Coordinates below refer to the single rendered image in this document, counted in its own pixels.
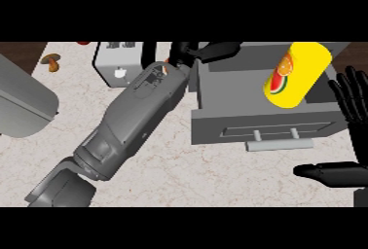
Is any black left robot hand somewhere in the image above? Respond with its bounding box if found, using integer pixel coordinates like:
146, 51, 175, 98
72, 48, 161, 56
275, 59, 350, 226
168, 41, 243, 69

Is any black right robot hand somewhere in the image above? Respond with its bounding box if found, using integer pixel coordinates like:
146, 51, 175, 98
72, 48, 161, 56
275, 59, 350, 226
291, 65, 368, 189

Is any grey open drawer box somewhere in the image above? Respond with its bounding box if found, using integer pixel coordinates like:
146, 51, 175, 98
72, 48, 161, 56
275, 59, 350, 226
187, 41, 353, 114

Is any yellow cup with fruit print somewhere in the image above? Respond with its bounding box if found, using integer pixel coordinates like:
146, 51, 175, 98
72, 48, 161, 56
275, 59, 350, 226
263, 41, 334, 110

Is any pale grey toaster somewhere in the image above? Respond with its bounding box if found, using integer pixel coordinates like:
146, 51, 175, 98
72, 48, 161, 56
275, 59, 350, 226
91, 41, 158, 89

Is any brown mushroom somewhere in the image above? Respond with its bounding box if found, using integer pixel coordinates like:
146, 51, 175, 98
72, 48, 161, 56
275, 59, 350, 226
38, 53, 63, 73

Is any grey rounded appliance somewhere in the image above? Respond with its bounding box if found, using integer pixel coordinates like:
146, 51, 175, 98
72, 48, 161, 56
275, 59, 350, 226
0, 53, 60, 139

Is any grey drawer front with handle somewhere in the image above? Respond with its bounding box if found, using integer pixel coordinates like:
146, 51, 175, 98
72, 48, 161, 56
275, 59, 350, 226
189, 109, 350, 153

